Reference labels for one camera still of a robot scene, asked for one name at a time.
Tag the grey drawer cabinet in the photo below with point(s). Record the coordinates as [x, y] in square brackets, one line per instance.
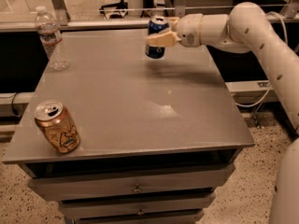
[132, 113]

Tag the clear plastic water bottle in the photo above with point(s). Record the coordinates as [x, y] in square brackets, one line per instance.
[51, 38]

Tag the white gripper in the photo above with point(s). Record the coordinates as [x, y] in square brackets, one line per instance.
[189, 29]

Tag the bottom grey drawer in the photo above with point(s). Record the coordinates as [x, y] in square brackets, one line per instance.
[171, 217]

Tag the metal railing frame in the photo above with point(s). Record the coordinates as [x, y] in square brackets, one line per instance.
[21, 14]

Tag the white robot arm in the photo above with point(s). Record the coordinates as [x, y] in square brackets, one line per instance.
[245, 29]

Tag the top grey drawer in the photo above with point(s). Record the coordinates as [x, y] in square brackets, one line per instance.
[80, 187]

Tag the middle grey drawer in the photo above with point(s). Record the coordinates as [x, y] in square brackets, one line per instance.
[138, 206]

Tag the grey drawer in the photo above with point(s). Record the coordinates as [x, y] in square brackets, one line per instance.
[171, 217]
[138, 206]
[80, 187]

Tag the black office chair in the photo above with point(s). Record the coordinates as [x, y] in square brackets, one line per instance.
[114, 9]

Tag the orange soda can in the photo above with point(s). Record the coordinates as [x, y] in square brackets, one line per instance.
[55, 122]

